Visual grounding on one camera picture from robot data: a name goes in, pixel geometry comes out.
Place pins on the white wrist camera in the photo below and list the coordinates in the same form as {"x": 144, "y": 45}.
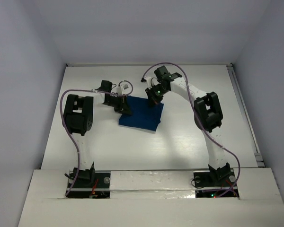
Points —
{"x": 123, "y": 90}
{"x": 148, "y": 80}

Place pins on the silver foil strip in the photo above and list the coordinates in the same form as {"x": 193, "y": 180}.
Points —
{"x": 151, "y": 185}

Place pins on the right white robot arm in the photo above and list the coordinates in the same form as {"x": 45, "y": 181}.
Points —
{"x": 207, "y": 114}

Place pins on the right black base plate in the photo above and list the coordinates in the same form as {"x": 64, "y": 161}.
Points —
{"x": 205, "y": 187}

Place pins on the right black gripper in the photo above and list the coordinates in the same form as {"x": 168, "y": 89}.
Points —
{"x": 153, "y": 99}

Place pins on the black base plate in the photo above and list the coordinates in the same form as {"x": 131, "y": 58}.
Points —
{"x": 205, "y": 187}
{"x": 100, "y": 189}

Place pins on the blue t shirt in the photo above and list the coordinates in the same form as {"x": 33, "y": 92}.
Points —
{"x": 143, "y": 116}

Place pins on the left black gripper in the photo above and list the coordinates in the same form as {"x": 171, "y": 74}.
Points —
{"x": 122, "y": 105}

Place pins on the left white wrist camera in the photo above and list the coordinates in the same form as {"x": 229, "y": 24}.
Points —
{"x": 123, "y": 90}

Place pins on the aluminium side rail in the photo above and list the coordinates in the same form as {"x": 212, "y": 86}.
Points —
{"x": 245, "y": 115}

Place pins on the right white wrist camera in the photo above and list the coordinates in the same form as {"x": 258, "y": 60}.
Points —
{"x": 148, "y": 80}

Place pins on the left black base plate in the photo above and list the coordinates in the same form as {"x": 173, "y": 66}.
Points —
{"x": 100, "y": 189}

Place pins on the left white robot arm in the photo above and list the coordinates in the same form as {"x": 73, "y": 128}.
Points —
{"x": 77, "y": 110}

